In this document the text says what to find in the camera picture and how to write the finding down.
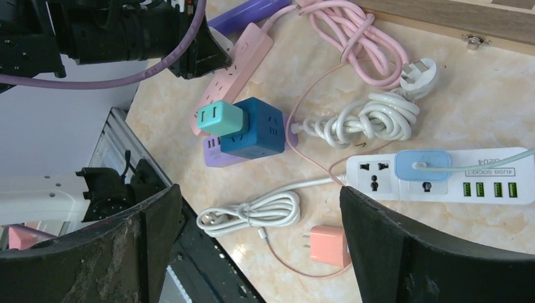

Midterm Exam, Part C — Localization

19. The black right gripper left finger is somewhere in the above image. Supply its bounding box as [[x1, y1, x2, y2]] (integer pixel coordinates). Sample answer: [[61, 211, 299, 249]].
[[1, 185, 182, 302]]

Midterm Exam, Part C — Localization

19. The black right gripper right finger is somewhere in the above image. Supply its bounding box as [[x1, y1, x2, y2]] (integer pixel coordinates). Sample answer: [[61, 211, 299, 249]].
[[339, 186, 534, 302]]

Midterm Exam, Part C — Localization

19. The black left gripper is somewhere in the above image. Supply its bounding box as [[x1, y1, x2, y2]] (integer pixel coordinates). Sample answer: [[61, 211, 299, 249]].
[[58, 1, 232, 80]]

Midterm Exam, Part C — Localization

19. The light blue charger plug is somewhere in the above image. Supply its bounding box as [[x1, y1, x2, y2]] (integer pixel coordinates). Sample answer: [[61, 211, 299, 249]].
[[394, 149, 451, 182]]

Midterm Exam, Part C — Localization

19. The teal charger plug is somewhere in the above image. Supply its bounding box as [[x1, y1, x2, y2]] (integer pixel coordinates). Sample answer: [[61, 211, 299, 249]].
[[196, 100, 249, 136]]

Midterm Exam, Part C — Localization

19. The blue cube socket adapter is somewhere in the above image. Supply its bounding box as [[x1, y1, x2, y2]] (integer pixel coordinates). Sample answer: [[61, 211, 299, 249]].
[[220, 97, 286, 160]]

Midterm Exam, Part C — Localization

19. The white charger plug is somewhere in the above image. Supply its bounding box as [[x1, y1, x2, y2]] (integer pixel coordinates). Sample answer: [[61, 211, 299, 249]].
[[209, 27, 234, 55]]

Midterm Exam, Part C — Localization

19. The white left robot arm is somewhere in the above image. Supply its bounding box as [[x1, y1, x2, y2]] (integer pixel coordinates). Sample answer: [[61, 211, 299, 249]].
[[1, 1, 232, 225]]

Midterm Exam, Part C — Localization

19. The orange pink charger plug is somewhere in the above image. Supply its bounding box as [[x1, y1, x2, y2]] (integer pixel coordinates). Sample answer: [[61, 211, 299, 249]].
[[303, 225, 351, 268]]

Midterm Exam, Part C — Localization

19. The purple power strip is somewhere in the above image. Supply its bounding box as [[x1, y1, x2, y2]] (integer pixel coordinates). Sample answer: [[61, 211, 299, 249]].
[[203, 110, 298, 168]]

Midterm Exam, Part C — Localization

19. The white power strip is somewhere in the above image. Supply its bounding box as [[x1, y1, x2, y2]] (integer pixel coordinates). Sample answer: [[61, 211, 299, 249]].
[[344, 147, 534, 205]]

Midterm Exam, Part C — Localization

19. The pink power strip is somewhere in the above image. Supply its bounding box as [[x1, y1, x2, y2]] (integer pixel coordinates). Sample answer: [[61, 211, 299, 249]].
[[189, 23, 274, 136]]

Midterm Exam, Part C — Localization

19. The purple microphone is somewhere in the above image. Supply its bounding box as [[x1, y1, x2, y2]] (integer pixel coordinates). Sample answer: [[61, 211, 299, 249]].
[[208, 0, 292, 36]]

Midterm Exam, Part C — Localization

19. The wooden chessboard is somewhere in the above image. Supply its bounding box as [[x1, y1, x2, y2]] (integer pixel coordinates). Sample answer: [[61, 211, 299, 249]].
[[355, 0, 534, 56]]

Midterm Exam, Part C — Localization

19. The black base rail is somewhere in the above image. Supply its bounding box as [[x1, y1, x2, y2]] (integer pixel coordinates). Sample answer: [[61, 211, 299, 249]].
[[89, 107, 264, 302]]

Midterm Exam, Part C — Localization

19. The white flat coiled cable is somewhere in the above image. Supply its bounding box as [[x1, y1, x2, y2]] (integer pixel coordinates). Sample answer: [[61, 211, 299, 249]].
[[195, 175, 348, 239]]

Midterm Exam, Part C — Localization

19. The white coiled power cable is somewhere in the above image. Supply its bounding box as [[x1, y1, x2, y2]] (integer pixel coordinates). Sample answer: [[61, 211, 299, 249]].
[[290, 57, 440, 150]]

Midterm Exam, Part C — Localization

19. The pink coiled cable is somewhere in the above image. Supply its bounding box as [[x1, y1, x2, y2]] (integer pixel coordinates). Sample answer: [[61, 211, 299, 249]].
[[261, 0, 411, 91]]

